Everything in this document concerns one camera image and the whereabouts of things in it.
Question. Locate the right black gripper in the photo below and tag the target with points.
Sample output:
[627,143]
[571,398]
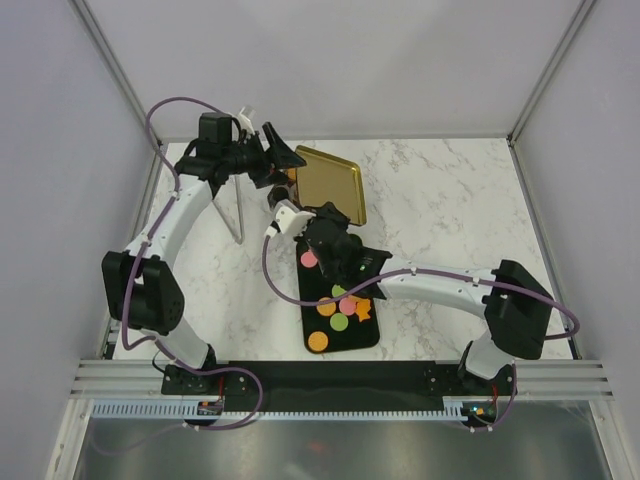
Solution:
[330,212]

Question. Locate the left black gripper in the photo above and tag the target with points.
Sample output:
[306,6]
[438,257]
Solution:
[277,153]

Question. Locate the gold tin lid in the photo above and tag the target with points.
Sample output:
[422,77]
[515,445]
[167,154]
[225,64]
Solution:
[329,178]

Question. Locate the square cookie tin box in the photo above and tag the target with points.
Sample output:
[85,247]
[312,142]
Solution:
[283,191]

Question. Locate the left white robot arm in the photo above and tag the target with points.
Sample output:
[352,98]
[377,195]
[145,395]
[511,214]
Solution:
[141,290]

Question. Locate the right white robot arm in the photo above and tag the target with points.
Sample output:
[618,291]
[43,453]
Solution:
[508,298]

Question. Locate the pink round cookie upper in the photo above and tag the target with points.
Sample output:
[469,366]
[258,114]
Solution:
[308,260]

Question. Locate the pink round cookie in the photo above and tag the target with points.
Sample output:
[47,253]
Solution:
[308,260]
[347,306]

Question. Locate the green round cookie upper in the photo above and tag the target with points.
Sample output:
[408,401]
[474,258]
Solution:
[337,291]

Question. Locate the green round cookie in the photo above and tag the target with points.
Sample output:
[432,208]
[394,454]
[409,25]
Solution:
[339,322]
[337,291]

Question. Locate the pink round cookie lower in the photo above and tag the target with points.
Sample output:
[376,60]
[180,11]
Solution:
[347,306]

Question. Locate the dotted tan cookie middle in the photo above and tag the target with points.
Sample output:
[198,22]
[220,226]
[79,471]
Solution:
[327,309]

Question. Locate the orange fish cookie lower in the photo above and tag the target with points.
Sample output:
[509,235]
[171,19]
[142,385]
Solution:
[363,309]

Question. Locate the green round cookie lower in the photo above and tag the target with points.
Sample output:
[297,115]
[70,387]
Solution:
[339,322]

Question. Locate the black rectangular tray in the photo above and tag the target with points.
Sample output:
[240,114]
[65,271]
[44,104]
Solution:
[349,324]

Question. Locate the dotted orange cookie bottom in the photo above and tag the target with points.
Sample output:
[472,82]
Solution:
[317,342]

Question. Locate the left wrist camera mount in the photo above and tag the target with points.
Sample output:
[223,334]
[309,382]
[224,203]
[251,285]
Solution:
[243,121]

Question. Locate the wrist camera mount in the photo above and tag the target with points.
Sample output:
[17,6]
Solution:
[243,121]
[288,220]

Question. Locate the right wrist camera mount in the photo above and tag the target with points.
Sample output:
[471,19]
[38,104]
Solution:
[288,220]

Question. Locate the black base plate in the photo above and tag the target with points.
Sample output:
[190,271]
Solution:
[336,385]

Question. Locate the grey slotted cable duct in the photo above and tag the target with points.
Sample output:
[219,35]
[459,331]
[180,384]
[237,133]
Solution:
[194,410]

